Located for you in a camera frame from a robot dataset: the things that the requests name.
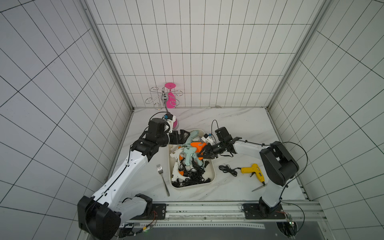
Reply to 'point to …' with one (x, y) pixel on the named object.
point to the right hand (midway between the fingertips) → (195, 158)
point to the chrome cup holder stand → (160, 100)
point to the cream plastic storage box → (186, 169)
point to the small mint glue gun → (193, 134)
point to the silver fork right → (258, 188)
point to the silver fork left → (160, 170)
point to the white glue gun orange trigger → (176, 174)
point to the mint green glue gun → (189, 152)
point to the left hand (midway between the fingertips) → (181, 136)
